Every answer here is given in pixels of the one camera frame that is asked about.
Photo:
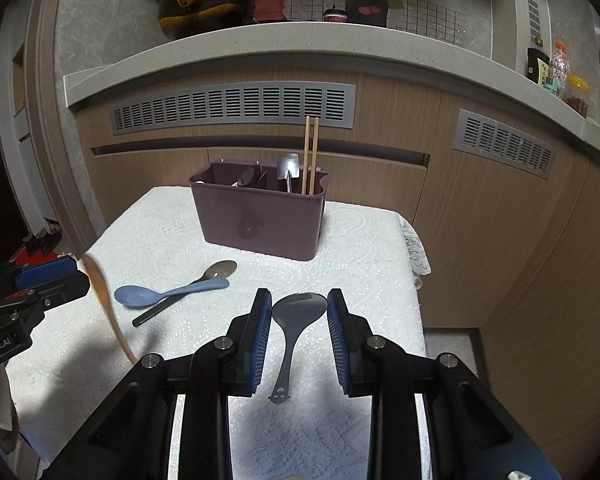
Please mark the small dark-lidded jar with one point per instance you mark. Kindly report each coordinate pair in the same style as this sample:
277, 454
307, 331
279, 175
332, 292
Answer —
336, 15

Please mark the translucent brown spoon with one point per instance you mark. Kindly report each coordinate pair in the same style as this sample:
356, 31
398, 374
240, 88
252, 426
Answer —
222, 270

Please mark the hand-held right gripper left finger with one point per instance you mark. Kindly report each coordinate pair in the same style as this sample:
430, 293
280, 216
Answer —
262, 330

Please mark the short grey vent grille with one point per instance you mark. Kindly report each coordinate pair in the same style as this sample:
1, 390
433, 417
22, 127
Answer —
505, 142

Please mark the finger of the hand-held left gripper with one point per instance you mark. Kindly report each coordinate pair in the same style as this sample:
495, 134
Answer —
65, 287
45, 271

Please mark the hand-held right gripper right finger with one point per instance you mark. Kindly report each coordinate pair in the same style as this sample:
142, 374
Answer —
337, 335

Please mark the yellow-lidded jar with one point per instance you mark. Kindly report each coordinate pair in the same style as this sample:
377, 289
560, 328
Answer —
577, 97

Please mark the blue plastic spoon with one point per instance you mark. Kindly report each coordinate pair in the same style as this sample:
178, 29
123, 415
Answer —
135, 296

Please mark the black shovel-shaped spoon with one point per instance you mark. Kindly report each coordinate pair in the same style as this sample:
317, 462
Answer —
287, 166

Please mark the grey rice paddle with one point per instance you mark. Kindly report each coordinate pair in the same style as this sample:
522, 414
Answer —
300, 310

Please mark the purple plastic utensil container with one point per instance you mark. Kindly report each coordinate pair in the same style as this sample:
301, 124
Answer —
260, 225

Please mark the dark sauce bottle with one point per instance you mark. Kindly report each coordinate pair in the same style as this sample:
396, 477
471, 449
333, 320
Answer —
537, 67

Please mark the wooden chopstick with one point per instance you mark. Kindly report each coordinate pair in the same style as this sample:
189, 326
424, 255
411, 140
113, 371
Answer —
316, 145
307, 150

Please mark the long grey vent grille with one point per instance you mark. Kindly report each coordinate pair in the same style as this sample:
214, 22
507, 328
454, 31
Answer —
230, 107

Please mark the brown wooden spoon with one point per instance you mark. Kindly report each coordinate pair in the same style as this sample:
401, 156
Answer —
100, 285

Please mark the white vented wall panel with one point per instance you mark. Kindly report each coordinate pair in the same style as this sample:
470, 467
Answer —
520, 5

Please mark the white lace tablecloth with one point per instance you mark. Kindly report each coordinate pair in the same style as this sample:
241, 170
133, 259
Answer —
330, 435

